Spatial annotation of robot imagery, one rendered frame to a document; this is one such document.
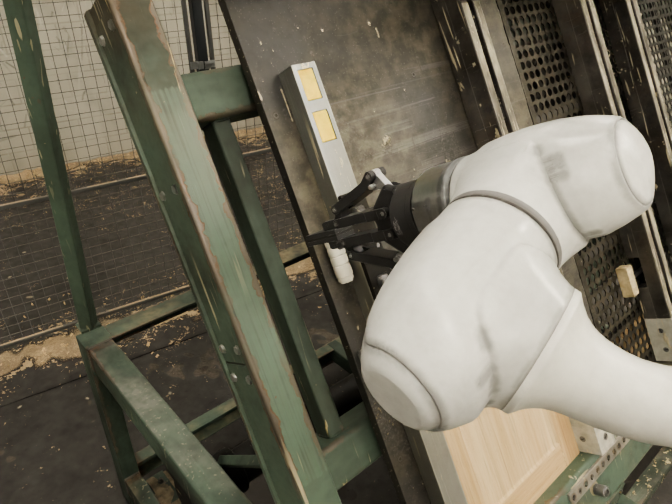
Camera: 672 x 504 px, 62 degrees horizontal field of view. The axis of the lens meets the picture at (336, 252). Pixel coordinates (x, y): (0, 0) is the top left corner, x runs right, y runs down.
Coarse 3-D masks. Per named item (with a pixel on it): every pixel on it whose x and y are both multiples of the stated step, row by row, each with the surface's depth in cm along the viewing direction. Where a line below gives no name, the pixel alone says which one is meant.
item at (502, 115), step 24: (432, 0) 115; (456, 0) 111; (456, 24) 112; (480, 24) 113; (456, 48) 114; (480, 48) 112; (456, 72) 116; (480, 72) 112; (480, 96) 114; (504, 96) 115; (480, 120) 116; (504, 120) 116; (480, 144) 118; (576, 432) 125; (600, 432) 122
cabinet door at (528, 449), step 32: (480, 416) 109; (512, 416) 114; (544, 416) 120; (480, 448) 108; (512, 448) 113; (544, 448) 119; (576, 448) 125; (480, 480) 107; (512, 480) 112; (544, 480) 118
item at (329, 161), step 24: (288, 72) 90; (288, 96) 92; (312, 120) 90; (312, 144) 92; (336, 144) 92; (312, 168) 94; (336, 168) 92; (336, 192) 91; (360, 264) 93; (360, 288) 95; (408, 432) 99; (432, 432) 98; (432, 456) 98; (432, 480) 98; (456, 480) 100
